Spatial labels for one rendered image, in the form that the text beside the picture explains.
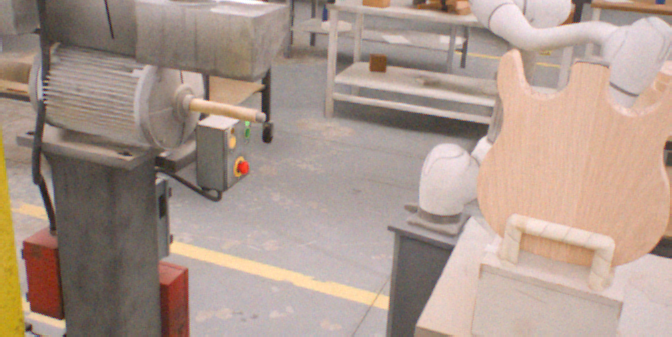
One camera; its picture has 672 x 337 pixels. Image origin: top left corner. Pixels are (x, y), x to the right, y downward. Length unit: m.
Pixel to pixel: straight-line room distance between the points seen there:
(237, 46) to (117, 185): 0.60
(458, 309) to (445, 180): 0.81
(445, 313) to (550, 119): 0.50
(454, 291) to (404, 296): 0.88
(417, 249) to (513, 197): 1.04
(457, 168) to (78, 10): 1.26
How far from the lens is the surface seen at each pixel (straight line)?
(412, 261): 2.48
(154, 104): 1.76
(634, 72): 1.77
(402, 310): 2.59
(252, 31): 1.51
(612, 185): 1.40
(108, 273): 2.08
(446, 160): 2.36
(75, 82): 1.88
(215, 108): 1.78
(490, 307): 1.51
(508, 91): 1.38
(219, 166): 2.09
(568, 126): 1.37
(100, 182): 1.96
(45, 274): 2.23
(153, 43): 1.65
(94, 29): 1.85
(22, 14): 1.93
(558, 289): 1.46
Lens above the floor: 1.82
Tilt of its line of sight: 21 degrees down
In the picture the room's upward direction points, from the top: 3 degrees clockwise
